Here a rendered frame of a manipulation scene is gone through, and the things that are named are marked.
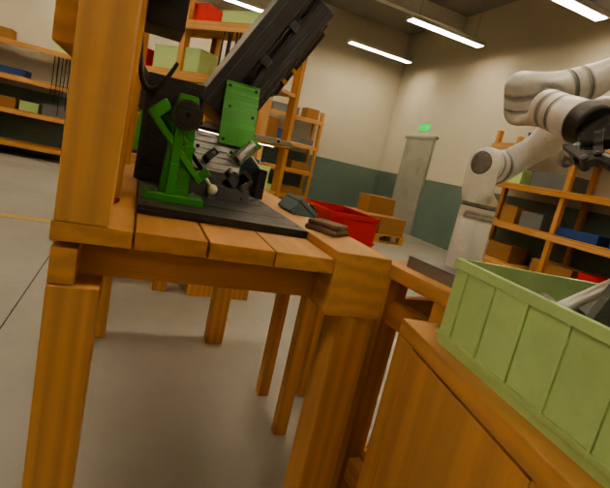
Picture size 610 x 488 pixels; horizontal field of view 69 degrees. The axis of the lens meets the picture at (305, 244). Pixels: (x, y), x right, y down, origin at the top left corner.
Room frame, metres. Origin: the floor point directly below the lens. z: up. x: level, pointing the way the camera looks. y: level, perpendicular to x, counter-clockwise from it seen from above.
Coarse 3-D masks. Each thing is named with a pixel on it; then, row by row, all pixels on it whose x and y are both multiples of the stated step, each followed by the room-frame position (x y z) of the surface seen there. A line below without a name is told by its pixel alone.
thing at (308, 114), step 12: (276, 108) 10.05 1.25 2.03; (312, 108) 10.41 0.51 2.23; (312, 120) 10.31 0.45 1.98; (312, 132) 10.84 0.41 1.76; (300, 144) 10.25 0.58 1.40; (312, 144) 10.44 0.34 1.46; (312, 156) 10.48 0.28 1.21; (288, 168) 10.19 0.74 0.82; (300, 168) 10.42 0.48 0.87; (312, 168) 10.45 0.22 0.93; (300, 180) 10.87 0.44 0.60; (288, 192) 10.36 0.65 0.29; (300, 192) 10.46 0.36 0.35
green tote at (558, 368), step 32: (480, 288) 0.76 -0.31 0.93; (512, 288) 0.68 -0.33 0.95; (544, 288) 0.89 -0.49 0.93; (576, 288) 0.91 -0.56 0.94; (448, 320) 0.82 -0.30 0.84; (480, 320) 0.74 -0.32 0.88; (512, 320) 0.67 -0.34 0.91; (544, 320) 0.61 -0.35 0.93; (576, 320) 0.56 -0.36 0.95; (480, 352) 0.71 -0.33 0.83; (512, 352) 0.64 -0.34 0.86; (544, 352) 0.60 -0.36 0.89; (576, 352) 0.55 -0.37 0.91; (608, 352) 0.51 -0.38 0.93; (512, 384) 0.63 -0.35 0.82; (544, 384) 0.58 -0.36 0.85; (576, 384) 0.54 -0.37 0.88; (608, 384) 0.50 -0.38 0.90; (544, 416) 0.56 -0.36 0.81; (576, 416) 0.52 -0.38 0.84; (608, 416) 0.49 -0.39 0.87; (576, 448) 0.51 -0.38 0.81; (608, 448) 0.48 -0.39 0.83; (608, 480) 0.46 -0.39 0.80
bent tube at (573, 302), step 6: (606, 282) 0.64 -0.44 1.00; (594, 288) 0.64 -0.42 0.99; (600, 288) 0.63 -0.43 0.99; (576, 294) 0.64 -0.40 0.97; (582, 294) 0.63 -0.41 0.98; (588, 294) 0.63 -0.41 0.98; (594, 294) 0.63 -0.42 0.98; (600, 294) 0.63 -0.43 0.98; (564, 300) 0.64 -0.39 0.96; (570, 300) 0.63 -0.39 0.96; (576, 300) 0.63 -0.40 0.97; (582, 300) 0.63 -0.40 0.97; (588, 300) 0.63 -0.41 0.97; (594, 300) 0.62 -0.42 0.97; (564, 306) 0.63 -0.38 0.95; (570, 306) 0.63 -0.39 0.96; (576, 306) 0.62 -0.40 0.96
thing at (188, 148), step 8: (160, 104) 1.13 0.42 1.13; (168, 104) 1.13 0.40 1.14; (152, 112) 1.12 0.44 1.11; (160, 112) 1.13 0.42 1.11; (168, 112) 1.15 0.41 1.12; (160, 120) 1.13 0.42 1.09; (168, 120) 1.15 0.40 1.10; (160, 128) 1.13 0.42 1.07; (168, 128) 1.16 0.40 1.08; (168, 136) 1.14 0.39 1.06; (184, 136) 1.17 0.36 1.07; (184, 144) 1.17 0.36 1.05; (192, 144) 1.17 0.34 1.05; (184, 152) 1.16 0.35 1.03; (192, 152) 1.17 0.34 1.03; (184, 160) 1.16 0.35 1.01; (192, 168) 1.16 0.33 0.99; (200, 168) 1.19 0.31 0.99; (192, 176) 1.17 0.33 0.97; (200, 176) 1.18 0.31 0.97; (208, 176) 1.19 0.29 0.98
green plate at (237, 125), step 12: (228, 84) 1.50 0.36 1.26; (240, 84) 1.52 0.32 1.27; (228, 96) 1.49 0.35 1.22; (240, 96) 1.51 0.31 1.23; (252, 96) 1.53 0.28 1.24; (228, 108) 1.48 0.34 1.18; (240, 108) 1.50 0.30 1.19; (252, 108) 1.52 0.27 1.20; (228, 120) 1.48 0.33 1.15; (240, 120) 1.49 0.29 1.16; (252, 120) 1.51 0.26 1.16; (228, 132) 1.47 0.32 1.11; (240, 132) 1.49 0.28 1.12; (252, 132) 1.50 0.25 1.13; (228, 144) 1.46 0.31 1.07; (240, 144) 1.48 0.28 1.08
